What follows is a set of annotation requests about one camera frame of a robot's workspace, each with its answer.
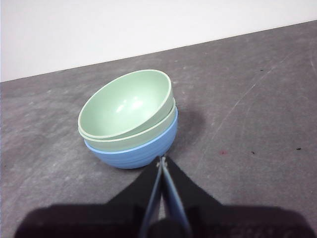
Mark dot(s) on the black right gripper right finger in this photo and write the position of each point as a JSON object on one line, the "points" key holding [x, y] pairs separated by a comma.
{"points": [[223, 220]]}

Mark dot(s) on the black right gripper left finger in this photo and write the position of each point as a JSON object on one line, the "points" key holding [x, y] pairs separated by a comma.
{"points": [[111, 218]]}

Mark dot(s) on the blue ribbed bowl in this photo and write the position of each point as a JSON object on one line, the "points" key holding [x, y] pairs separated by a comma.
{"points": [[138, 156]]}

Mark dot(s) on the green ribbed bowl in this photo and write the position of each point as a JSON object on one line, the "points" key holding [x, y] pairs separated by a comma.
{"points": [[128, 142], [123, 109]]}

